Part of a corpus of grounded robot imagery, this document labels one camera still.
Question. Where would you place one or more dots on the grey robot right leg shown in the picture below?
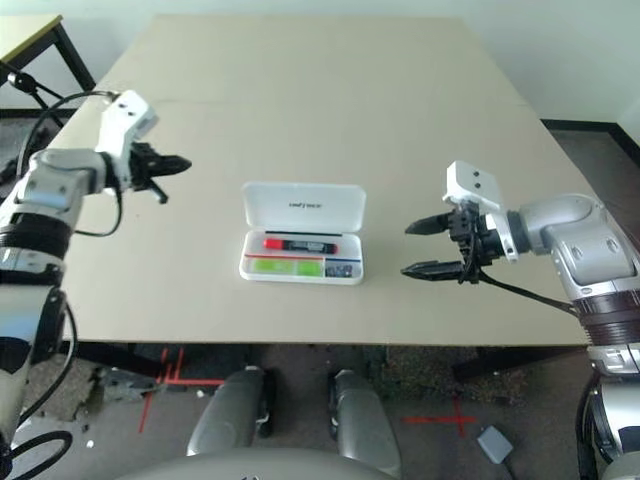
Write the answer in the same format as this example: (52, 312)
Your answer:
(365, 420)

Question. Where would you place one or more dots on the grey foam scrap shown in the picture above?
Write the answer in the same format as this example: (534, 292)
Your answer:
(87, 395)

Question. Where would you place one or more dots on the red floor tape lines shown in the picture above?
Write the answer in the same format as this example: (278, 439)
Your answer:
(200, 382)

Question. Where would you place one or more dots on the red and black marker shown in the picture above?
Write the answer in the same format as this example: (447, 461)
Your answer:
(300, 245)

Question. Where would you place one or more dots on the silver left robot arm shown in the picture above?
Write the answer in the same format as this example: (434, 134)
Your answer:
(55, 185)

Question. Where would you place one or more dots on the white plastic pencil case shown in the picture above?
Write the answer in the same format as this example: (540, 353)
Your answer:
(300, 200)

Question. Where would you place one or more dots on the green highlighter pen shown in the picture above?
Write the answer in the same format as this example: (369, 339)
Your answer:
(265, 268)

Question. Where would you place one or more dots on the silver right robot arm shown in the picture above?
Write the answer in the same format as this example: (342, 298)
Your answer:
(575, 230)

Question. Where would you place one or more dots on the black tripod stand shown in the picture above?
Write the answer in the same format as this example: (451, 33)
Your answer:
(22, 79)

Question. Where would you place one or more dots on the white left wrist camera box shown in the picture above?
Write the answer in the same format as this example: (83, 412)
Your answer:
(125, 112)

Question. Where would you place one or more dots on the beige side table black legs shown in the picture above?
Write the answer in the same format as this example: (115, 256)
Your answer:
(30, 40)

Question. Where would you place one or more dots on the red floor tape cross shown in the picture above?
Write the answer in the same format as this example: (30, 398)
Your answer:
(440, 419)

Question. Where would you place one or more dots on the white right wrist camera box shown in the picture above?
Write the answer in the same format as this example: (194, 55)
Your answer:
(472, 182)

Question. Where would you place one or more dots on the grey robot left leg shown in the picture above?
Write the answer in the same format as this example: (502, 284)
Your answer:
(227, 415)

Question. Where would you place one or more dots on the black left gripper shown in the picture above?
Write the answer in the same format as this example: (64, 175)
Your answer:
(140, 167)

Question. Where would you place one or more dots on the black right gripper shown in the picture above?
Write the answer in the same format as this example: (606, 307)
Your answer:
(472, 235)

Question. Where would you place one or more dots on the grey robot leg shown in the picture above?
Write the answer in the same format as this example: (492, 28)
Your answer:
(227, 415)
(365, 420)

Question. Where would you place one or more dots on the grey robot torso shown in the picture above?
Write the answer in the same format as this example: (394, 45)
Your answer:
(260, 470)

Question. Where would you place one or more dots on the grey foot pedal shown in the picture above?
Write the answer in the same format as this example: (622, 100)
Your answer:
(495, 444)

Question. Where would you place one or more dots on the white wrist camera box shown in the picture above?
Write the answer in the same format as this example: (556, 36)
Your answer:
(472, 182)
(125, 112)

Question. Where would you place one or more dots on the green-grey floor scrap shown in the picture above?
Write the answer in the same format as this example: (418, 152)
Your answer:
(125, 385)

